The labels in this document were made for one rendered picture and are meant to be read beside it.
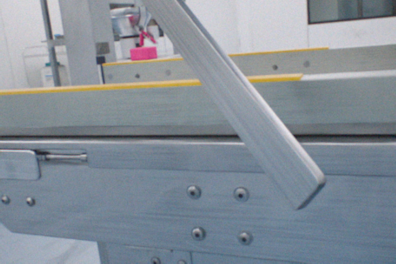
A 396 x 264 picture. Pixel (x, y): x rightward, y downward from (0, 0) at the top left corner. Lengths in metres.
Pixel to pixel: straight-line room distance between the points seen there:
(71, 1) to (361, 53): 0.44
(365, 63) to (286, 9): 4.88
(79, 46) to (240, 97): 0.53
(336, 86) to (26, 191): 0.30
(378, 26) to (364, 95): 4.98
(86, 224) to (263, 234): 0.17
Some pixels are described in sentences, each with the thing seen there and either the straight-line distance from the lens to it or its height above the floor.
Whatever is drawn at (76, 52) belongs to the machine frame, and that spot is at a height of 0.92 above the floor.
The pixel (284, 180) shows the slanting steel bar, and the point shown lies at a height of 0.86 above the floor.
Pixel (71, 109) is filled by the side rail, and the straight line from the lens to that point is 0.38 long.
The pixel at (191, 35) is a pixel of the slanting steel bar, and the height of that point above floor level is 0.93.
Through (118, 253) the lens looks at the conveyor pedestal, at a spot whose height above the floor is 0.71.
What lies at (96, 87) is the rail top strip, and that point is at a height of 0.90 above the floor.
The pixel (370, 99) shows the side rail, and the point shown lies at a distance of 0.30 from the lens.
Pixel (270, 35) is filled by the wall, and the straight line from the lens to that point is 5.49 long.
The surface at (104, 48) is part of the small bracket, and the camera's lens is 0.70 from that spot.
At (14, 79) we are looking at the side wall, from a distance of 7.06.
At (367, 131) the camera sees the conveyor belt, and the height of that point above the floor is 0.85.
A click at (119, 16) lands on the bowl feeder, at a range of 3.21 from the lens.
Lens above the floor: 0.93
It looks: 12 degrees down
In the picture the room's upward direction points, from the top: 6 degrees counter-clockwise
